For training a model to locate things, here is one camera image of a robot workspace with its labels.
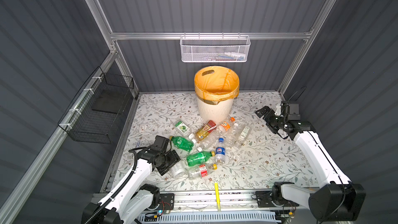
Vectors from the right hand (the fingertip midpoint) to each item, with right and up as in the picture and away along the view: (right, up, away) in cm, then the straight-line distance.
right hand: (262, 117), depth 80 cm
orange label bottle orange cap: (-18, -7, +14) cm, 24 cm away
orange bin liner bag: (-23, +21, +24) cm, 39 cm away
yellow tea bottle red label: (-28, -7, +13) cm, 32 cm away
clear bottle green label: (-8, -16, +15) cm, 23 cm away
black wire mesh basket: (-83, +2, -8) cm, 84 cm away
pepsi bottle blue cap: (-22, -20, +4) cm, 30 cm away
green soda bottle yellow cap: (-35, -23, +2) cm, 42 cm away
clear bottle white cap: (-13, -14, +16) cm, 25 cm away
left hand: (-46, -24, +1) cm, 52 cm away
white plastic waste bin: (-21, +1, +13) cm, 25 cm away
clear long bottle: (-27, -15, +9) cm, 32 cm away
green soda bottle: (-44, -16, +11) cm, 48 cm away
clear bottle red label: (-32, -28, -2) cm, 43 cm away
